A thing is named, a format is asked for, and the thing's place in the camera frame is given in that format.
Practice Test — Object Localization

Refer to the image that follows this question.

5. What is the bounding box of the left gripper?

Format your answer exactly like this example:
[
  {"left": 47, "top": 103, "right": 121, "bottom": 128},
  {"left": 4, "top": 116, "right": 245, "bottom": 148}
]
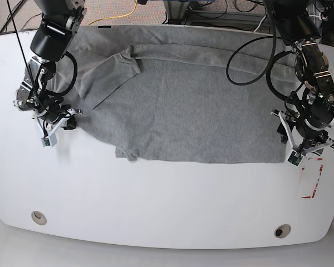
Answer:
[{"left": 271, "top": 110, "right": 334, "bottom": 156}]

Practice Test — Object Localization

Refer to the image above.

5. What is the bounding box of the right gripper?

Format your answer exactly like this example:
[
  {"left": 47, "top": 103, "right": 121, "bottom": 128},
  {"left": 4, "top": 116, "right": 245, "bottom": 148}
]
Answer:
[{"left": 35, "top": 105, "right": 82, "bottom": 138}]

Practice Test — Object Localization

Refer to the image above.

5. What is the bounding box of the grey t-shirt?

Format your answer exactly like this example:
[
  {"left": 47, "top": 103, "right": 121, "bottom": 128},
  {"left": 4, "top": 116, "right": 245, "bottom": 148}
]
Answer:
[{"left": 65, "top": 26, "right": 285, "bottom": 164}]

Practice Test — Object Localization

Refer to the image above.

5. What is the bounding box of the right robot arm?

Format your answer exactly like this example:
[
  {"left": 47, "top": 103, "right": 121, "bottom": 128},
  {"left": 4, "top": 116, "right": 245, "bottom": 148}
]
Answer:
[{"left": 13, "top": 1, "right": 86, "bottom": 147}]

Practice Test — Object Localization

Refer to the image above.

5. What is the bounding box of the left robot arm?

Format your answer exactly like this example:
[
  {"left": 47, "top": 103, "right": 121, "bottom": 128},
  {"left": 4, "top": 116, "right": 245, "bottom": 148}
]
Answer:
[{"left": 247, "top": 1, "right": 334, "bottom": 161}]

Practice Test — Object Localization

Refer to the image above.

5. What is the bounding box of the red tape rectangle marking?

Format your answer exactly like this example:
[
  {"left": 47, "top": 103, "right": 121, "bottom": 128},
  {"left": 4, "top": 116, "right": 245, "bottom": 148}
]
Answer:
[{"left": 298, "top": 157, "right": 324, "bottom": 199}]

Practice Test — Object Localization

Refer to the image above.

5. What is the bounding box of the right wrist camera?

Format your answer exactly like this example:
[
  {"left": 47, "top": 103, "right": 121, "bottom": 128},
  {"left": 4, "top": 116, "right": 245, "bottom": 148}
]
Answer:
[{"left": 41, "top": 134, "right": 57, "bottom": 147}]

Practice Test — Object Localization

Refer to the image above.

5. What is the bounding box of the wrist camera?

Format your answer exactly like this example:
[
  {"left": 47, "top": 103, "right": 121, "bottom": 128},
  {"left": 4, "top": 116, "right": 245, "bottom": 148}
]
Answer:
[
  {"left": 287, "top": 151, "right": 304, "bottom": 167},
  {"left": 41, "top": 134, "right": 57, "bottom": 147}
]

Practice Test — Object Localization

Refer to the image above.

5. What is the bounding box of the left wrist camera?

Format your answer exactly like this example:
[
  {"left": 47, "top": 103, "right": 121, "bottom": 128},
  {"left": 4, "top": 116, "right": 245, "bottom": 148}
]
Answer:
[{"left": 287, "top": 151, "right": 304, "bottom": 167}]

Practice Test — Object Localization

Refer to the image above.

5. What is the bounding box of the left table cable grommet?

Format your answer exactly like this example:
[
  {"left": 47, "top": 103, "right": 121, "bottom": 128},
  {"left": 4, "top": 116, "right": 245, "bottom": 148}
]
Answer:
[{"left": 31, "top": 211, "right": 47, "bottom": 226}]

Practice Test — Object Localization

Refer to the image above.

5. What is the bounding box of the table cable grommet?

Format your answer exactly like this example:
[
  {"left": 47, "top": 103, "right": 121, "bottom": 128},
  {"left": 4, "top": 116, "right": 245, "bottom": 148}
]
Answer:
[
  {"left": 31, "top": 211, "right": 47, "bottom": 226},
  {"left": 274, "top": 224, "right": 292, "bottom": 239}
]

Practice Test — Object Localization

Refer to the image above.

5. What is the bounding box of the right table cable grommet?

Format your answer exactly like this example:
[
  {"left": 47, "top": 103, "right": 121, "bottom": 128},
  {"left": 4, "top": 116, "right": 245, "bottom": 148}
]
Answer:
[{"left": 274, "top": 224, "right": 292, "bottom": 239}]

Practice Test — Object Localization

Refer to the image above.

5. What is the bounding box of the white cable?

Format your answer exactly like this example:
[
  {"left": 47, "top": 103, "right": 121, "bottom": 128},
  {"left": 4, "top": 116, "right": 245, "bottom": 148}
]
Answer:
[{"left": 253, "top": 13, "right": 268, "bottom": 33}]

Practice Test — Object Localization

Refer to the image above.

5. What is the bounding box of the black floor cable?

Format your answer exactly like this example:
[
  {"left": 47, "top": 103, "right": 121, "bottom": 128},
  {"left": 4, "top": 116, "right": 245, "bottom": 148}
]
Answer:
[{"left": 0, "top": 0, "right": 42, "bottom": 34}]

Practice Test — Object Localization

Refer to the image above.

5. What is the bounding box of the yellow cable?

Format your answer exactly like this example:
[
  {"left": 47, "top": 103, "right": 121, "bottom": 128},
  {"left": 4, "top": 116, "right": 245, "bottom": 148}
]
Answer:
[{"left": 88, "top": 0, "right": 137, "bottom": 26}]

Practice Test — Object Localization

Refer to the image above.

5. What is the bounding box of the aluminium frame rail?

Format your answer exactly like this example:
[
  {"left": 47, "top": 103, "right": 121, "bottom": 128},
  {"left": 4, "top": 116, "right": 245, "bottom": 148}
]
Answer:
[{"left": 165, "top": 0, "right": 322, "bottom": 42}]

